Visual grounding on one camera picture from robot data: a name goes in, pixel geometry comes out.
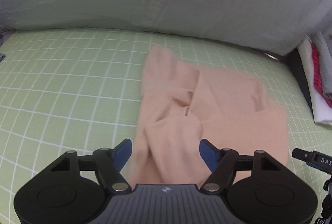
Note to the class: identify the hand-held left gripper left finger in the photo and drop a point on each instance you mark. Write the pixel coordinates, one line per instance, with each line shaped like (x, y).
(122, 152)

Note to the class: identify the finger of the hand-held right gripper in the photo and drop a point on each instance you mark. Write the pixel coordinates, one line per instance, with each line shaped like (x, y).
(300, 154)

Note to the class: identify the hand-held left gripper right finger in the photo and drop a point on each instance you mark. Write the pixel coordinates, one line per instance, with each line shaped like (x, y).
(207, 154)

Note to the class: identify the beige shirt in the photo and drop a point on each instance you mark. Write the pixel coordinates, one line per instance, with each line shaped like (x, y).
(220, 110)

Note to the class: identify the stack of folded clothes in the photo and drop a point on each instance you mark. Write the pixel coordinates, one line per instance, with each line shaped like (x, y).
(319, 107)

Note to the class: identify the black lace cloth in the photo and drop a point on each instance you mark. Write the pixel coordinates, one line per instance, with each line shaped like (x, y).
(327, 203)

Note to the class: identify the folded black garment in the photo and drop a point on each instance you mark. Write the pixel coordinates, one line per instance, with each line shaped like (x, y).
(300, 76)

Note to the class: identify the folded red striped garment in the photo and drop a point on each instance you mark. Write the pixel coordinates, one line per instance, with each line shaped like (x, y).
(317, 76)

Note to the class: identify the folded grey garment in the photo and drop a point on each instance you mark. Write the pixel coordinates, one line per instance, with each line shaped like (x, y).
(326, 71)

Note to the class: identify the carrot print pale quilt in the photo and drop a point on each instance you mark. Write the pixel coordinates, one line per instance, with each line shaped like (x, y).
(181, 1)

